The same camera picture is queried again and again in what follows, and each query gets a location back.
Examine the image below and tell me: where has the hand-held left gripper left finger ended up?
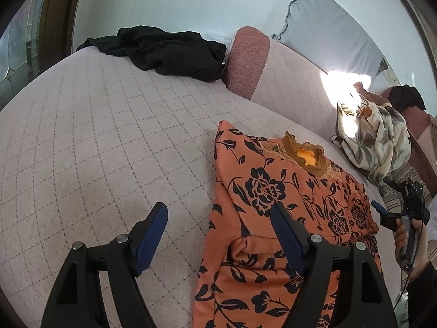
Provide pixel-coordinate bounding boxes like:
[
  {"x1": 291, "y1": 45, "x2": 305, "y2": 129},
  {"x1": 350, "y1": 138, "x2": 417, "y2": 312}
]
[{"x1": 40, "y1": 202, "x2": 169, "y2": 328}]

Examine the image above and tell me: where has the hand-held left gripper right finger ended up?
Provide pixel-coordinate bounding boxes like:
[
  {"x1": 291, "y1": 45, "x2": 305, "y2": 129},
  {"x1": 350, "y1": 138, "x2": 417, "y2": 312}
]
[{"x1": 270, "y1": 202, "x2": 398, "y2": 328}]

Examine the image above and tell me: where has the orange floral top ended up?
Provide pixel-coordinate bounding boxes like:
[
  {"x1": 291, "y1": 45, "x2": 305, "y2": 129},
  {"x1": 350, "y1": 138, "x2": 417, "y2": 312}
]
[{"x1": 193, "y1": 120, "x2": 383, "y2": 328}]

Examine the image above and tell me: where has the person's right hand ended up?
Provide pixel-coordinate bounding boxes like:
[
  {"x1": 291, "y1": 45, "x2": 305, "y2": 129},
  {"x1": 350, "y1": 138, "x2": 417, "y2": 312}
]
[{"x1": 394, "y1": 217, "x2": 428, "y2": 268}]

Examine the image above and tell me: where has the striped floral pillow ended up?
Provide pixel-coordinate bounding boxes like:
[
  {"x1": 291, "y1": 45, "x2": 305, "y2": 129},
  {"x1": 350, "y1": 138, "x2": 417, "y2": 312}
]
[{"x1": 378, "y1": 167, "x2": 424, "y2": 214}]

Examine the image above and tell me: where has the cream floral cloth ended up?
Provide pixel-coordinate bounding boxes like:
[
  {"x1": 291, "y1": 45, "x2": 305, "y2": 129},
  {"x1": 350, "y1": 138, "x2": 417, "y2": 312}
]
[{"x1": 330, "y1": 82, "x2": 412, "y2": 186}]

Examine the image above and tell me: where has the small black cloth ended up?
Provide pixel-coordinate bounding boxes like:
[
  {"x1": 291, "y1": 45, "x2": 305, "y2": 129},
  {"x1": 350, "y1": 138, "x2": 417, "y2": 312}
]
[{"x1": 389, "y1": 85, "x2": 427, "y2": 110}]

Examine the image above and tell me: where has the person's dark clothing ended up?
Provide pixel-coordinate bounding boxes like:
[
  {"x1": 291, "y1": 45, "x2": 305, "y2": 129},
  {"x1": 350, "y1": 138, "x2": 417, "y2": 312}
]
[{"x1": 407, "y1": 260, "x2": 437, "y2": 328}]

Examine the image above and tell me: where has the pink bolster with red end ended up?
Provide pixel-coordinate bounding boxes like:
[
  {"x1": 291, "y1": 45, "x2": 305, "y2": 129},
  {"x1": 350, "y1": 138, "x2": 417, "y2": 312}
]
[{"x1": 222, "y1": 27, "x2": 342, "y2": 137}]

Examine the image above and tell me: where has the grey pillow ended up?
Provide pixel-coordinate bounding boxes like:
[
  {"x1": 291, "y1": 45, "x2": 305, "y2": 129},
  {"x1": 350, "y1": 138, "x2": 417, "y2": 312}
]
[{"x1": 271, "y1": 0, "x2": 385, "y2": 84}]

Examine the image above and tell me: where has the black garment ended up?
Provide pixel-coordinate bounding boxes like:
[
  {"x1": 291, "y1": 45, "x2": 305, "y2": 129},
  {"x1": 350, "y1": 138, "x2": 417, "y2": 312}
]
[{"x1": 76, "y1": 25, "x2": 228, "y2": 83}]

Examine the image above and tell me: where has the wooden door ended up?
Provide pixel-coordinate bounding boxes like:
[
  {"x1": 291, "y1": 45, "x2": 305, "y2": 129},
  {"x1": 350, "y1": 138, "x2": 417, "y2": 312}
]
[{"x1": 0, "y1": 0, "x2": 84, "y2": 87}]

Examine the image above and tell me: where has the thin black cable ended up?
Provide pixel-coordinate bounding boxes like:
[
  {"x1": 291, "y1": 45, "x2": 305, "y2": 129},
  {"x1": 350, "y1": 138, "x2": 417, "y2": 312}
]
[{"x1": 392, "y1": 271, "x2": 411, "y2": 312}]

